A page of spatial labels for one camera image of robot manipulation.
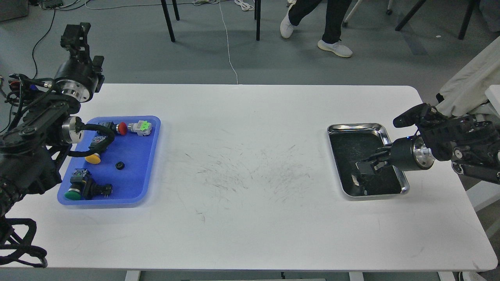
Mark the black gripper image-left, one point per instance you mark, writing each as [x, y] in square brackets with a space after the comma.
[74, 77]

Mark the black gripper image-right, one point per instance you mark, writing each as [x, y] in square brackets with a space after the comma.
[407, 154]

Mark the silver metal tray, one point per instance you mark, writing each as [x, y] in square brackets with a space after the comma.
[353, 142]

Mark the blue plastic tray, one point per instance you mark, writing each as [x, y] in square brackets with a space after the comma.
[130, 184]

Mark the black gear lower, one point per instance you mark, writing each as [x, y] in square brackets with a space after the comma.
[120, 165]

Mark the beige cloth cover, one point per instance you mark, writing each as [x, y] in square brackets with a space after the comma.
[466, 89]

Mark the black chair legs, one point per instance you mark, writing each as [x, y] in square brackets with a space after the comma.
[198, 22]

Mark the red push button switch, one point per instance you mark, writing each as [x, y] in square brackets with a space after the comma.
[117, 128]

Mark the white green switch block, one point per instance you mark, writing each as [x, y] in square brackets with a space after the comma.
[141, 128]

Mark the yellow push button switch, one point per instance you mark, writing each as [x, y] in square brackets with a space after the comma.
[95, 157]

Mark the green push button switch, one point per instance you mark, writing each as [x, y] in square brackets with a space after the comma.
[83, 186]

